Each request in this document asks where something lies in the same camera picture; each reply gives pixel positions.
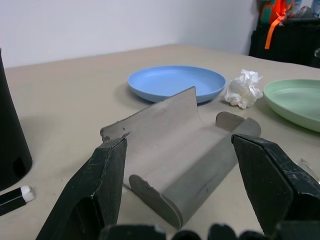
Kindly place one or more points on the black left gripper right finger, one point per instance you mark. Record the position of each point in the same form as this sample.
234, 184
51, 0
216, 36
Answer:
270, 185

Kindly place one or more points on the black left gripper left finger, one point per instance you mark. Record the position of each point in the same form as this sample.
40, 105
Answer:
85, 190

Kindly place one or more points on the green plastic plate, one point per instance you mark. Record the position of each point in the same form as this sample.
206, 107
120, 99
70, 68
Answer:
295, 100

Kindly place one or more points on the grey leather glasses case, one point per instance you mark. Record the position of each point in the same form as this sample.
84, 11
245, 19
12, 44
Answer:
175, 150

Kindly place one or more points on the white tissue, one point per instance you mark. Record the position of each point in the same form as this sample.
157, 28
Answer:
242, 90

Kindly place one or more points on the black pen holder cup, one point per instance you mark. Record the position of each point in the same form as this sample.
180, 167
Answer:
10, 125

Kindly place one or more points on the black bag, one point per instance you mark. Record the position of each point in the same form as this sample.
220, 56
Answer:
292, 45

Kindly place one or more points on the blue plastic plate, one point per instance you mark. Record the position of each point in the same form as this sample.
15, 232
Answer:
175, 77

